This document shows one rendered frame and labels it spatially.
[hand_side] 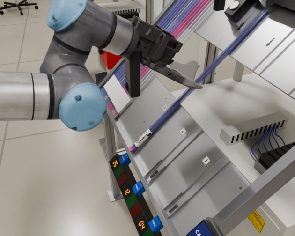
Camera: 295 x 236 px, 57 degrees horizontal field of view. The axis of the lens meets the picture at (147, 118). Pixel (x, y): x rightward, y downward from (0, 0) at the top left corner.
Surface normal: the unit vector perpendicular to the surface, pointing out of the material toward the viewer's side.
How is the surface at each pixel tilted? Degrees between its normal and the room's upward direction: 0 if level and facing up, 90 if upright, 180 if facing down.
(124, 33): 66
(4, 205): 0
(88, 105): 90
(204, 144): 43
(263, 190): 90
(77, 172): 0
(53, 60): 28
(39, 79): 22
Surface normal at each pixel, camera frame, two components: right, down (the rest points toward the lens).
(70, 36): -0.04, 0.37
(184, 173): -0.63, -0.41
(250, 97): 0.00, -0.78
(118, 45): 0.29, 0.71
